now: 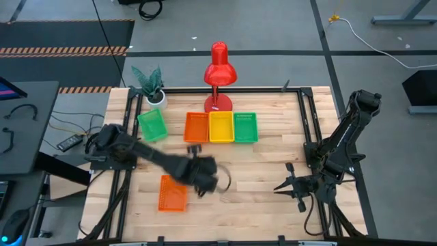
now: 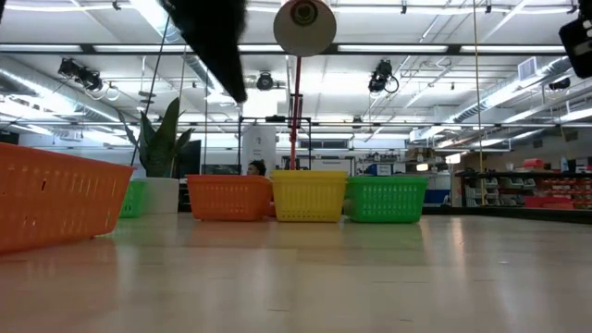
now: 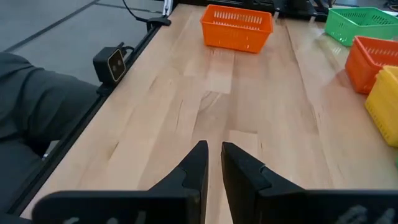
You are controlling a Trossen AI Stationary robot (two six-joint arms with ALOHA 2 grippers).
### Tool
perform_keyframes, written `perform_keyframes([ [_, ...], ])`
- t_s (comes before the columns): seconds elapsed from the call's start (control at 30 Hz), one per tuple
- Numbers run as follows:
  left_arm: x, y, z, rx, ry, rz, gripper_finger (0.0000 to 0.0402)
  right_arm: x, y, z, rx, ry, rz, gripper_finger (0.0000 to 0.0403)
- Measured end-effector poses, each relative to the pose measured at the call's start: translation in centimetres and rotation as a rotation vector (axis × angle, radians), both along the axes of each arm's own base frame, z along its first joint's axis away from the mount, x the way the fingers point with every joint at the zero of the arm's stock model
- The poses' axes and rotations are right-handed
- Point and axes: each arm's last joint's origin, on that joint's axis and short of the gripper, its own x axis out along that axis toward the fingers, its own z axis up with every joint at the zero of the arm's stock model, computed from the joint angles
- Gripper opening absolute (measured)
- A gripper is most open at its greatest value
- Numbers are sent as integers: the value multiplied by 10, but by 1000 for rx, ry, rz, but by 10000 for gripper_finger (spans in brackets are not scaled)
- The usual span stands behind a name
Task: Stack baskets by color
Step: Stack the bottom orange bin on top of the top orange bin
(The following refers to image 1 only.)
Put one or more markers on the orange plastic basket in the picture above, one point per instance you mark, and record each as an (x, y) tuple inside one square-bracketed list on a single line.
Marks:
[(197, 128), (172, 194)]

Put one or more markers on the black box on stand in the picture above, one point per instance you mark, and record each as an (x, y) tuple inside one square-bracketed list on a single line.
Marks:
[(423, 89)]

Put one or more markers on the grey desk leg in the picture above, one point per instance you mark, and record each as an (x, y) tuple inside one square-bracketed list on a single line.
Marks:
[(403, 20)]

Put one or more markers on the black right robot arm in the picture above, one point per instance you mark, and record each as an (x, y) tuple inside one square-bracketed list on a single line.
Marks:
[(345, 136)]

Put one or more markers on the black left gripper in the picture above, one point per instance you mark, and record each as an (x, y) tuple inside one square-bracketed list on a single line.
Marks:
[(201, 174)]

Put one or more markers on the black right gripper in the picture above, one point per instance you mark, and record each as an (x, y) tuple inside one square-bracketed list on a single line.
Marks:
[(305, 188)]

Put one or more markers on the yellow plastic basket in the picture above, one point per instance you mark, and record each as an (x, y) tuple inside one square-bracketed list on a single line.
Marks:
[(221, 127)]

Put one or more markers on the green plastic basket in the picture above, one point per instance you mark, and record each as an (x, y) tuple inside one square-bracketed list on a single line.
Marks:
[(246, 128), (152, 125)]

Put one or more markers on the black computer mouse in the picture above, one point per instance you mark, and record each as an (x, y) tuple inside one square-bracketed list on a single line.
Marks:
[(15, 225)]

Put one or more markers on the black desk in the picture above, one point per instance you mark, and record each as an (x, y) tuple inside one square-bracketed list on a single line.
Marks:
[(34, 136)]

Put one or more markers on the snake plant in white pot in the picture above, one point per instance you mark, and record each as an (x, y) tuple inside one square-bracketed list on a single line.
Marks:
[(150, 82)]

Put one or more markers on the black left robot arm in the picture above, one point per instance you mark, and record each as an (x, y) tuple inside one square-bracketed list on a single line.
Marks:
[(150, 155)]

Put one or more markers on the black power adapter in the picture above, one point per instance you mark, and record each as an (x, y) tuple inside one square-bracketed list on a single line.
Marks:
[(70, 143)]

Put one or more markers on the black computer monitor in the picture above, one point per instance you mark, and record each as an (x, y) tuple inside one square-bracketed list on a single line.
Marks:
[(10, 90)]

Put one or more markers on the black hazard-striped floor mat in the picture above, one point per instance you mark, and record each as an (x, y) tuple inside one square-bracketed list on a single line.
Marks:
[(51, 34)]

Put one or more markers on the red desk lamp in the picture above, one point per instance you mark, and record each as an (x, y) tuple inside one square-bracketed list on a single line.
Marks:
[(220, 70)]

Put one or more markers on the black aluminium table frame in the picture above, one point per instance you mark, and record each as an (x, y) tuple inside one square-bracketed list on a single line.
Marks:
[(239, 91)]

